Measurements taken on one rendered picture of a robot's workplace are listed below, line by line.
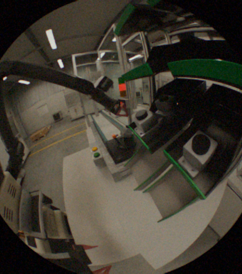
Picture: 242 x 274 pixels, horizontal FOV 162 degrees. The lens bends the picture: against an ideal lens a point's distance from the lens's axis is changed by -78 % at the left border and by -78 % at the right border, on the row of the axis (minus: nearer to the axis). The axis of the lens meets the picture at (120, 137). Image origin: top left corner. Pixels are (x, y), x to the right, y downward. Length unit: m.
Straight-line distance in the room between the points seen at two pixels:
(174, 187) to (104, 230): 0.37
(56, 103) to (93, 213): 8.52
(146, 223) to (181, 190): 0.25
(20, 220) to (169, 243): 0.63
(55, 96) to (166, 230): 8.92
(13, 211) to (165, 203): 0.62
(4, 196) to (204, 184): 0.62
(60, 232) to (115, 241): 0.36
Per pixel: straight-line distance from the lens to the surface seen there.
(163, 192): 0.33
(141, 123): 0.19
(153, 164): 0.34
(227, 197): 1.04
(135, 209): 0.48
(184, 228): 0.54
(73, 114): 5.76
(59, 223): 0.72
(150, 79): 0.32
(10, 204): 0.52
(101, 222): 0.50
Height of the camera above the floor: 1.33
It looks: 32 degrees down
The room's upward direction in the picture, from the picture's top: 9 degrees counter-clockwise
